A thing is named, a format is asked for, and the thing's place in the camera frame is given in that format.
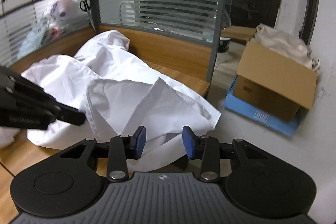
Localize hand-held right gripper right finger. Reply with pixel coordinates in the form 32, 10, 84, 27
183, 126, 268, 183

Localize frosted striped glass partition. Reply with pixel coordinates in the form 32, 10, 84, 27
0, 0, 96, 67
93, 0, 228, 83

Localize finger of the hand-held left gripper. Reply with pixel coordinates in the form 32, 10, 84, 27
54, 104, 86, 126

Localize beige cloth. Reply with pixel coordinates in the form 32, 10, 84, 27
255, 23, 321, 73

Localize white printed plastic bag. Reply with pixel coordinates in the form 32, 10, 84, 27
43, 0, 89, 28

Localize black round container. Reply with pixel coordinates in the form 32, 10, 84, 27
219, 36, 231, 54

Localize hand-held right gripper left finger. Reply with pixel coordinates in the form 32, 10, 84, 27
60, 126, 146, 182

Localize light blue plastic bag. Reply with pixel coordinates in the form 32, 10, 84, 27
17, 27, 52, 61

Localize brown cardboard box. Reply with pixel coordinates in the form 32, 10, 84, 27
233, 39, 318, 123

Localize white rope-handled paper bag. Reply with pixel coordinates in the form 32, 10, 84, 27
119, 1, 169, 33

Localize black scissors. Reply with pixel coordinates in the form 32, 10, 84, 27
79, 0, 93, 32

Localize blue flat box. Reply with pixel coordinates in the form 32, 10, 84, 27
223, 76, 302, 137

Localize white shirt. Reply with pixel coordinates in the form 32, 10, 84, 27
0, 30, 222, 172

